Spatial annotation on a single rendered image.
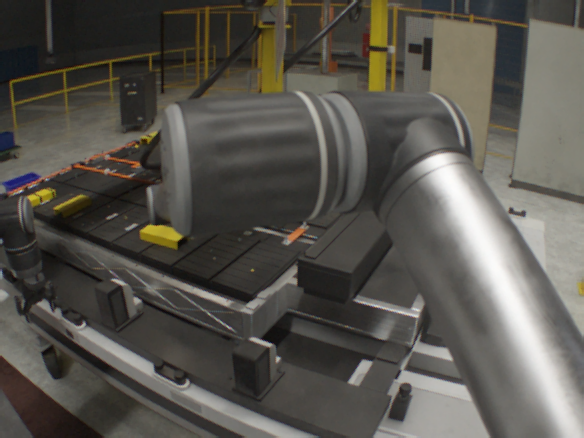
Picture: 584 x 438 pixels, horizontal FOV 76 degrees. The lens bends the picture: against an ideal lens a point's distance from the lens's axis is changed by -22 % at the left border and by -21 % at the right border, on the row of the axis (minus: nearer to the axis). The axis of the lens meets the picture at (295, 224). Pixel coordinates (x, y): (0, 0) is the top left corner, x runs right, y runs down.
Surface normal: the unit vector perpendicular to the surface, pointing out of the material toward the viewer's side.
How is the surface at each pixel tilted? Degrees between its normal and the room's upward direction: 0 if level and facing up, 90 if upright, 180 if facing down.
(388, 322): 90
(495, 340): 59
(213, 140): 53
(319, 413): 0
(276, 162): 78
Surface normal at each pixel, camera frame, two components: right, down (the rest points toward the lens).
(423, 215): -0.72, -0.18
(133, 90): 0.03, 0.43
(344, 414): 0.02, -0.90
